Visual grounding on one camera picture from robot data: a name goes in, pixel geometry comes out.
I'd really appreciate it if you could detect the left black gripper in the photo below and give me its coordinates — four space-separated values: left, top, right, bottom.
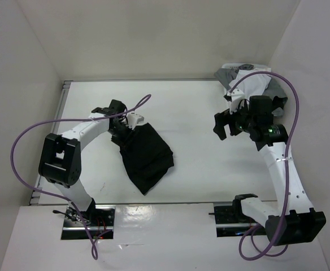
108 121 139 154

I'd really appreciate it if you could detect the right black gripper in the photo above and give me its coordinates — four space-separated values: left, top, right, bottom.
213 98 256 139

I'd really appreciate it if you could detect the black pleated skirt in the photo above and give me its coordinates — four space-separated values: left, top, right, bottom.
120 123 175 195

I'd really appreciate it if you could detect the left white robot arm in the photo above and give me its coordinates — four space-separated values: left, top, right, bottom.
38 99 132 226

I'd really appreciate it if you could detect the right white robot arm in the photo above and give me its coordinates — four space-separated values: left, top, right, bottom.
213 94 326 246

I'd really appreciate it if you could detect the grey garment in basket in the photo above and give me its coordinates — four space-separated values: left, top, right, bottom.
213 64 289 117

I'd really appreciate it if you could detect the white laundry basket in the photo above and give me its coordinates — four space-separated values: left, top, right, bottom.
220 62 284 119

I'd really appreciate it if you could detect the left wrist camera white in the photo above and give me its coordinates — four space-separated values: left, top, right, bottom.
127 113 145 129

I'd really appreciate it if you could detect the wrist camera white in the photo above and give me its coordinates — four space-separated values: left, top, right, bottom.
127 113 145 129
224 88 245 114

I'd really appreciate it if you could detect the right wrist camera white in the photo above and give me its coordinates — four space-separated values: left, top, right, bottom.
224 88 245 114

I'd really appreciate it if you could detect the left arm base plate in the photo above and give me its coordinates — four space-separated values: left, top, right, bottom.
53 207 115 240

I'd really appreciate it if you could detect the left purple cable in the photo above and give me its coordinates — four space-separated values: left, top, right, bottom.
10 94 152 260

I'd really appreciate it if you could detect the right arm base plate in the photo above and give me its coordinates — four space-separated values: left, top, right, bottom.
209 204 257 238

